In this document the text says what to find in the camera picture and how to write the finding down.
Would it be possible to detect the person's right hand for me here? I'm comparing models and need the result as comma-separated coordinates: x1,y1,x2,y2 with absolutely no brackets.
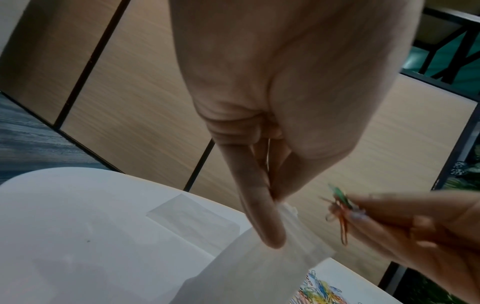
329,189,480,304

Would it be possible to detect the person's left hand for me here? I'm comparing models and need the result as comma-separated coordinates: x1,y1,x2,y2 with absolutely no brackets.
168,0,425,249

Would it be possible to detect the single orange paper clip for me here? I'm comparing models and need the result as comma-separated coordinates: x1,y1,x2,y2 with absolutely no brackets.
325,204,350,246

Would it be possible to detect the pile of coloured paper clips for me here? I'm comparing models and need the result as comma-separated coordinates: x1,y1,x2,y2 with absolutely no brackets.
292,268,361,304

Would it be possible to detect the clear plastic bag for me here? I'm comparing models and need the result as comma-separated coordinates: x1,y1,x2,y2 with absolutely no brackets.
146,193,241,241
176,203,337,304

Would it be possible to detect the green leafy plant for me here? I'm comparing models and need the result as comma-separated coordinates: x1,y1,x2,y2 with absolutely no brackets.
436,160,480,191

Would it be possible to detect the black metal shelf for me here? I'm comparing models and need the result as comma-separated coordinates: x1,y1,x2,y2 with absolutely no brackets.
399,6,480,102

